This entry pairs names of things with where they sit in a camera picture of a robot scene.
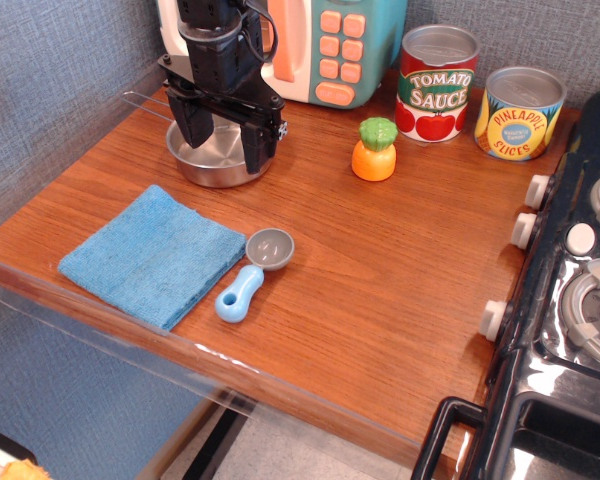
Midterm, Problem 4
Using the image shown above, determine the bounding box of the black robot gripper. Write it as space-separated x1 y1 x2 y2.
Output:
159 29 286 174

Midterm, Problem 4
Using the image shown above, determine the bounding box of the orange carrot salt shaker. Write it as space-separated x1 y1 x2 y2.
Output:
351 117 398 182

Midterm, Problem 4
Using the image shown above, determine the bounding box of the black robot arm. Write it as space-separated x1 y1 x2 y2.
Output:
160 1 286 174

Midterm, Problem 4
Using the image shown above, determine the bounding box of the white stove knob middle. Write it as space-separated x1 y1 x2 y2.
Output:
510 213 537 250

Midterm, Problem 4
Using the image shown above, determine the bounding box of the white stove knob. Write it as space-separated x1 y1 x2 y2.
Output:
479 300 508 342
510 213 537 250
524 175 551 210

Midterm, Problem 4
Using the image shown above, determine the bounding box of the white stove knob top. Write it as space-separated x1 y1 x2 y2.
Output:
524 175 551 210

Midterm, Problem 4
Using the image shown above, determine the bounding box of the white stove knob bottom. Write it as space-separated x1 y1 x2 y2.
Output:
479 300 508 342

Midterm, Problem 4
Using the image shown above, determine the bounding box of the black toy stove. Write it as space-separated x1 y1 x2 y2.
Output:
457 91 600 479

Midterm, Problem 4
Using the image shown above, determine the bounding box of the stainless steel pan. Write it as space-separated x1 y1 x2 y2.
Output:
121 91 273 189

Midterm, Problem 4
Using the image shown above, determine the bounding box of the blue grey measuring scoop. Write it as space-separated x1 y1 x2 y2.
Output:
215 228 295 323

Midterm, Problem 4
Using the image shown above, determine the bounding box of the toy microwave oven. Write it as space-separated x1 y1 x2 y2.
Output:
157 1 407 109

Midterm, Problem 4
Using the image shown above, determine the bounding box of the blue folded cloth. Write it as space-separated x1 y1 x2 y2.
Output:
58 185 246 331

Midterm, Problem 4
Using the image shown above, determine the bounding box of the tomato sauce can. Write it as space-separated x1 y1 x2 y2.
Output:
395 24 481 143

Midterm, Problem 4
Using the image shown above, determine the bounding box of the clear acrylic table guard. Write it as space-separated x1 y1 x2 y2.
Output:
0 253 474 480

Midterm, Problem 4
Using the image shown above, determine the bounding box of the pineapple slices can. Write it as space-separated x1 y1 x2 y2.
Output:
474 66 567 162

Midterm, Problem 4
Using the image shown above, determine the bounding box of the orange fuzzy object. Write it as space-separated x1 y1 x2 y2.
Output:
0 459 51 480

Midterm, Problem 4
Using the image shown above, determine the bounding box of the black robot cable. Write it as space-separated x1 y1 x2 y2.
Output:
237 0 280 64

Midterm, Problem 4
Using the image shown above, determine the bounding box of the black oven door handle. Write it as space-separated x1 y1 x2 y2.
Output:
411 396 487 480

